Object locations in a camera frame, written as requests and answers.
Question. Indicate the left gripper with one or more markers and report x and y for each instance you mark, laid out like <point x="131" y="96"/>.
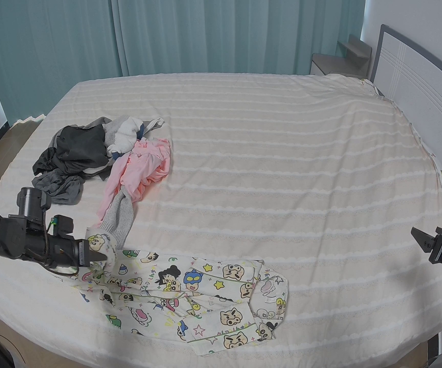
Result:
<point x="69" y="252"/>

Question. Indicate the white printed pyjama top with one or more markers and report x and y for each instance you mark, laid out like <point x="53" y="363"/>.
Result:
<point x="190" y="297"/>

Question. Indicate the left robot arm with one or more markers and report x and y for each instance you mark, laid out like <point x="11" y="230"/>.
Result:
<point x="8" y="236"/>

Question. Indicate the pile of clothes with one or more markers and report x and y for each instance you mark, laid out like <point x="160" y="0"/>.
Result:
<point x="83" y="148"/>

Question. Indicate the bed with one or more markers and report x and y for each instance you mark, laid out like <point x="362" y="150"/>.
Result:
<point x="263" y="148"/>

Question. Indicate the grey bedside table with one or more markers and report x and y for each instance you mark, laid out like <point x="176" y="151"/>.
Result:
<point x="336" y="63"/>

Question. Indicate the blue-green curtain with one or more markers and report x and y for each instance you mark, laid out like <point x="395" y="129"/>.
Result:
<point x="225" y="21"/>
<point x="52" y="33"/>

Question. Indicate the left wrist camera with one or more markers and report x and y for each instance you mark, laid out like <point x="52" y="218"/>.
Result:
<point x="63" y="225"/>

